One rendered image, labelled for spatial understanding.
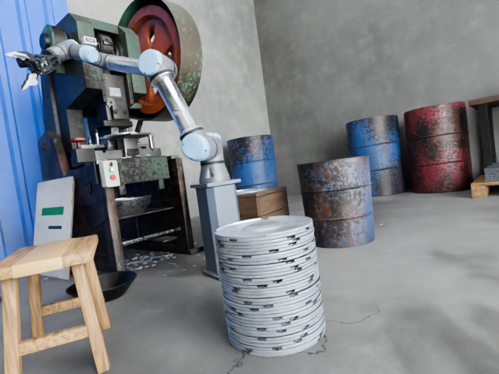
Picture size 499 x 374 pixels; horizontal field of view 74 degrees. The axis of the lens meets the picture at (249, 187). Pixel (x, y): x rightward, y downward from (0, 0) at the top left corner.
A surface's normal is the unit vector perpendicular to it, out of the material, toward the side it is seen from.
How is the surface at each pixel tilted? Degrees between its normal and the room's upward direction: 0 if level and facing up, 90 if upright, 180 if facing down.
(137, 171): 90
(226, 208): 90
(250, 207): 90
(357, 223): 92
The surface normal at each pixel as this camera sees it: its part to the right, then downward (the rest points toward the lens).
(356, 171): 0.33, 0.04
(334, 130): -0.63, 0.12
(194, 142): -0.18, 0.20
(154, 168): 0.76, -0.07
